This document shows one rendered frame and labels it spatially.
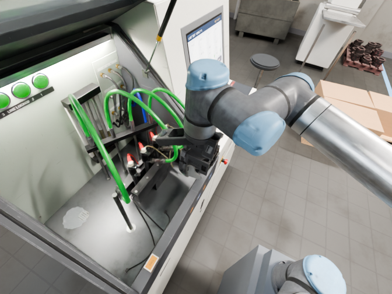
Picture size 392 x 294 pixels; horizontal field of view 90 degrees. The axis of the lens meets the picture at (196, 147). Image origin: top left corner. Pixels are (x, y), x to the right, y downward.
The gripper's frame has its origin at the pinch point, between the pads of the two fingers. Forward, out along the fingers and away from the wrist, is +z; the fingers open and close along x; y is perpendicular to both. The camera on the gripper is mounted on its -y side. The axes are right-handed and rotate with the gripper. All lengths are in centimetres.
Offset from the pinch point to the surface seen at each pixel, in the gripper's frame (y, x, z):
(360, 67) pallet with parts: 152, 477, 119
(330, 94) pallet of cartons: 78, 236, 77
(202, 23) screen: -30, 67, -19
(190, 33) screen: -30, 55, -17
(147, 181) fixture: -19.5, 1.7, 25.6
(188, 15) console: -32, 56, -24
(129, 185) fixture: -25.1, -3.4, 26.4
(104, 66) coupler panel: -51, 22, -9
